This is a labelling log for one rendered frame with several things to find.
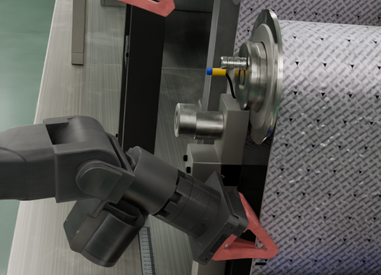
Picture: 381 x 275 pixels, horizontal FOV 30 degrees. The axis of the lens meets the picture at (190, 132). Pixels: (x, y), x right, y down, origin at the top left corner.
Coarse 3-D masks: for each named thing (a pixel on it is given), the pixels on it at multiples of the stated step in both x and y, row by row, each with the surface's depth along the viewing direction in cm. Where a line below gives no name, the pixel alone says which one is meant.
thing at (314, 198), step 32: (288, 160) 76; (320, 160) 76; (352, 160) 77; (288, 192) 77; (320, 192) 78; (352, 192) 78; (288, 224) 79; (320, 224) 80; (352, 224) 80; (288, 256) 81; (320, 256) 82; (352, 256) 82
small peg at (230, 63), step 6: (222, 60) 75; (228, 60) 75; (234, 60) 75; (240, 60) 75; (246, 60) 75; (222, 66) 75; (228, 66) 75; (234, 66) 75; (240, 66) 75; (246, 66) 75
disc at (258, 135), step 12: (264, 12) 77; (276, 24) 73; (252, 36) 82; (276, 36) 72; (276, 48) 72; (276, 60) 72; (276, 72) 71; (276, 84) 71; (276, 96) 71; (276, 108) 72; (252, 132) 80; (264, 132) 75
